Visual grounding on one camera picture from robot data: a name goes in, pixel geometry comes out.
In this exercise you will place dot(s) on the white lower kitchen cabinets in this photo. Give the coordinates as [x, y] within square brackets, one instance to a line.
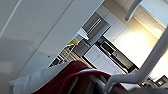
[95, 58]

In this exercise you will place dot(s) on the white kitchen cabinets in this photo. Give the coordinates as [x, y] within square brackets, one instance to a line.
[126, 36]
[95, 58]

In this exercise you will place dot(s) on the black microwave oven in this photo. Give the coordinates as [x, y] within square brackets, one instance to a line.
[107, 47]

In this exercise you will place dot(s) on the white metal rack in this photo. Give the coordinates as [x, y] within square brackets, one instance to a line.
[65, 53]

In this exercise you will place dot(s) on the white upper kitchen cabinets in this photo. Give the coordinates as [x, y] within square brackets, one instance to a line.
[126, 36]

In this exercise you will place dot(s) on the stainless steel fridge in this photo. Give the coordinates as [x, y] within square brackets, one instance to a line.
[95, 26]

